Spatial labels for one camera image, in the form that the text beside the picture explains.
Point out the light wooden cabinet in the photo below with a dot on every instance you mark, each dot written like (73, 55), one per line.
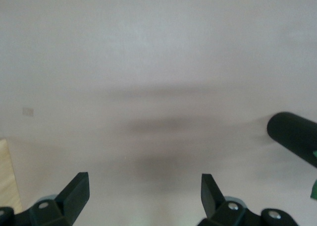
(7, 176)

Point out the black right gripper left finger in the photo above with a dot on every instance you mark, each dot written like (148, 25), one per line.
(71, 201)

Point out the black cylindrical vase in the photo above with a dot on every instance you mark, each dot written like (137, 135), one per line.
(289, 129)

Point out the green object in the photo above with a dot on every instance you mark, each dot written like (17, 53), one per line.
(314, 188)

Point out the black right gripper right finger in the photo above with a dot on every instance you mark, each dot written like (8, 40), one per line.
(215, 206)

